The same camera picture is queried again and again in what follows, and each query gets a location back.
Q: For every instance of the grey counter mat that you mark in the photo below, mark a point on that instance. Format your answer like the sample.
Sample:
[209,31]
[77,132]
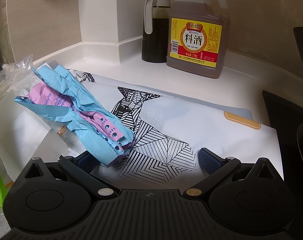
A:
[174,106]

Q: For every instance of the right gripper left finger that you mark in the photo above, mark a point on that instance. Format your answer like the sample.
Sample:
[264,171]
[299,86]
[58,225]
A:
[79,169]

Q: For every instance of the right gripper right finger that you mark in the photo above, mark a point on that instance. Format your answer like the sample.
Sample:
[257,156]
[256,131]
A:
[219,170]

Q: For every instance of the crumpled blue pink paper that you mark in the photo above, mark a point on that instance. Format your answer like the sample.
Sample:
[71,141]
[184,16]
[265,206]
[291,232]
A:
[60,97]

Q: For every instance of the dark soy sauce dispenser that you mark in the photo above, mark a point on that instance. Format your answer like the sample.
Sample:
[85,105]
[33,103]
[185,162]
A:
[155,30]

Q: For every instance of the clear plastic bag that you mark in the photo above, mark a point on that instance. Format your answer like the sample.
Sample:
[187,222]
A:
[23,134]

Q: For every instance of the white geometric pattern placemat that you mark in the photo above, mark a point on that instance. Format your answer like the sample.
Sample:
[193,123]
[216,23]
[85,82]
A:
[165,152]

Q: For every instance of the black gas stove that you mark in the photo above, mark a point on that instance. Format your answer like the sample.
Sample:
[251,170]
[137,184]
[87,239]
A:
[287,118]

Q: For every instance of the cooking wine jug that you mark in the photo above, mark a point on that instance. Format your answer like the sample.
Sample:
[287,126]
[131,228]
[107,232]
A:
[198,36]

